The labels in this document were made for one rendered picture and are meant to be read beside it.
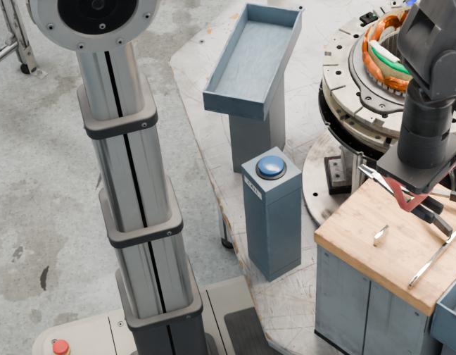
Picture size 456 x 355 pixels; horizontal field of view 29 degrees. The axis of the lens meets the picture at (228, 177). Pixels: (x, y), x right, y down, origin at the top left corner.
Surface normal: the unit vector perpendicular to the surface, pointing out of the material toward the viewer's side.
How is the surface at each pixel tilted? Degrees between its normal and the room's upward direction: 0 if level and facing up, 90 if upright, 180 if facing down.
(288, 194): 90
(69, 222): 0
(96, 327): 0
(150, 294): 90
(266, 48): 0
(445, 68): 80
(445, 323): 90
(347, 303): 90
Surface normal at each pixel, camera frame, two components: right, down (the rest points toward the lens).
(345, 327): -0.67, 0.59
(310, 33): -0.06, -0.65
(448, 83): 0.25, 0.59
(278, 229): 0.54, 0.62
